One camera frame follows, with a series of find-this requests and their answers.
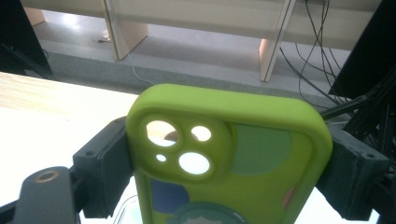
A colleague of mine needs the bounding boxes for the clear plastic packaging tray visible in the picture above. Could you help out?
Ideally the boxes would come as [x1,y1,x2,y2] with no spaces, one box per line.
[112,194,143,224]

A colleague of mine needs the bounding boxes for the black tripod stand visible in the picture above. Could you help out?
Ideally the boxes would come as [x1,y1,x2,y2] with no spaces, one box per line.
[320,64,396,224]

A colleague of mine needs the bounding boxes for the bundle of black cables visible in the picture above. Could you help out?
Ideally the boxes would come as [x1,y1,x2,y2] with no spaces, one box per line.
[278,0,353,108]

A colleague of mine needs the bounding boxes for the crumpled white paper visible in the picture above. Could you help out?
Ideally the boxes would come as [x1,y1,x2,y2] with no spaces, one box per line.
[97,29,112,44]

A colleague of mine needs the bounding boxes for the light wooden shelf unit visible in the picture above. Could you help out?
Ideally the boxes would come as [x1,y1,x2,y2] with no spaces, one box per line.
[20,0,384,83]

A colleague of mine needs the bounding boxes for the thin white floor cable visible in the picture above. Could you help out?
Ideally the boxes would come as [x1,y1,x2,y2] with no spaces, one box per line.
[125,50,157,87]

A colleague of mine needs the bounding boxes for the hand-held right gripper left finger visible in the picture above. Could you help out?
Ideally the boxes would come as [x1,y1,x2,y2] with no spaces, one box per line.
[72,116,135,219]

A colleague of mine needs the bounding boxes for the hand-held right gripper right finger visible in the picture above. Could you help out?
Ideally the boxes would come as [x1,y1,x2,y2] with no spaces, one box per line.
[315,123,390,222]

